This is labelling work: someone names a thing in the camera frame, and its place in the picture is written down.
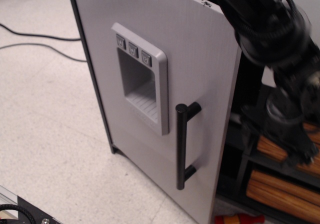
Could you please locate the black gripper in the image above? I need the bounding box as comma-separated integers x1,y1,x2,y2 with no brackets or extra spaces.
239,88,320,167

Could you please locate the black bar door handle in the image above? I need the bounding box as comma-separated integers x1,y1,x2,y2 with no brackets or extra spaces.
175,102,202,191

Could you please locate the grey toy fridge door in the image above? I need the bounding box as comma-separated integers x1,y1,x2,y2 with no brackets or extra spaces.
71,0,241,224

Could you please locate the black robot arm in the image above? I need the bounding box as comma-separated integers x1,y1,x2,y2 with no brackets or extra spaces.
216,0,320,167

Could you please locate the upper wooden crate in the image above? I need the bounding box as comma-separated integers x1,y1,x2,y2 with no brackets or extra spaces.
257,122,320,178

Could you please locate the wooden crate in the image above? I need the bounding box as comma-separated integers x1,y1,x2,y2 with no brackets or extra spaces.
246,170,320,224
257,122,320,178

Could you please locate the dark grey shelf unit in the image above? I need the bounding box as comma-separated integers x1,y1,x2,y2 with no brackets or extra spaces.
217,85,320,224

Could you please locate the lower wooden crate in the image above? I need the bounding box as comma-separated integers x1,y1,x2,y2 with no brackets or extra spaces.
246,170,320,224

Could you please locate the red toy ketchup bottle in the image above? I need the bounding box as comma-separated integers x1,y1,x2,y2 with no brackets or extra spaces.
214,213,265,224

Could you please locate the grey ice dispenser panel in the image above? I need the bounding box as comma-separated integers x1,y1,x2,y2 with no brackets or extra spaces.
111,22,169,136

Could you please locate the black floor cable lower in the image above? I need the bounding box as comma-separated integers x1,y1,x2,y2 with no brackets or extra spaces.
0,43,88,63

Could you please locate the black floor cable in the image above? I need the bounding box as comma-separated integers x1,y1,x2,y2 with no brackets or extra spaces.
0,43,88,63
0,23,82,42

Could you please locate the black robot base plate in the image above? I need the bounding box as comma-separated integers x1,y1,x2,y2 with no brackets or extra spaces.
17,196,61,224

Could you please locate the aluminium frame rail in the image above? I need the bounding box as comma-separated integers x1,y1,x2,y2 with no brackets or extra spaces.
0,185,19,220

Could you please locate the black floor cable upper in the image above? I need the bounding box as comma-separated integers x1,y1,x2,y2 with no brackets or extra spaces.
0,23,82,42

